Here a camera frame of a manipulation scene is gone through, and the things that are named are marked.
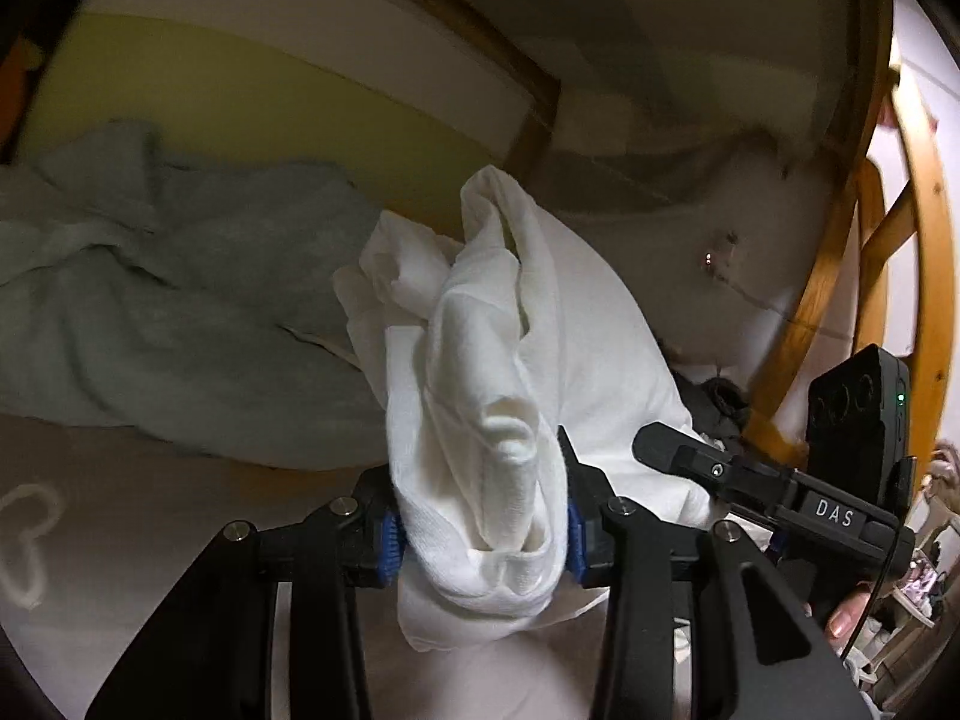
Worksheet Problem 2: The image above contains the yellow-green mattress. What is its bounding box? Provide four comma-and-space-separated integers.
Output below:
18, 13, 493, 238

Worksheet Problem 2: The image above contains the person's right hand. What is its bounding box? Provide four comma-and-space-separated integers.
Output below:
820, 585, 872, 647

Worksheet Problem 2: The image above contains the light blue crumpled blanket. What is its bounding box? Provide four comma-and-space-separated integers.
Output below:
2, 122, 386, 470

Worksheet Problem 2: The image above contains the black cable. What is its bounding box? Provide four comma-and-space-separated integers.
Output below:
839, 538, 918, 662

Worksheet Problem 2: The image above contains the orange carrot plush toy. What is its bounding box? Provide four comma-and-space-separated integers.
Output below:
0, 36, 44, 146

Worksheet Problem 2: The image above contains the black gripper-mounted camera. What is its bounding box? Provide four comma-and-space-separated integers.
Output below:
805, 344, 910, 514

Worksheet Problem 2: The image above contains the white t-shirt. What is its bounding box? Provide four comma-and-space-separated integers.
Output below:
332, 166, 716, 652

